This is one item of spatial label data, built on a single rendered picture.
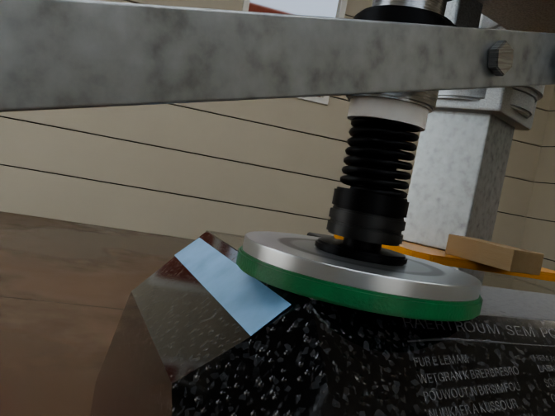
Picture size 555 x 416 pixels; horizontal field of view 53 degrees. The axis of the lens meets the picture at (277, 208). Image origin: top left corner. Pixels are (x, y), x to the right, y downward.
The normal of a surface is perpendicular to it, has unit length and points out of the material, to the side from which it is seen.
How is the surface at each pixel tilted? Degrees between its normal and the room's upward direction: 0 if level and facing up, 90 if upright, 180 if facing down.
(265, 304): 44
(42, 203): 90
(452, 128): 90
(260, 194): 90
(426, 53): 90
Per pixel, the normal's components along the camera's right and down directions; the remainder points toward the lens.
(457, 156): -0.65, -0.08
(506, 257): -0.88, -0.14
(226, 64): 0.63, 0.16
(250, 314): -0.50, -0.81
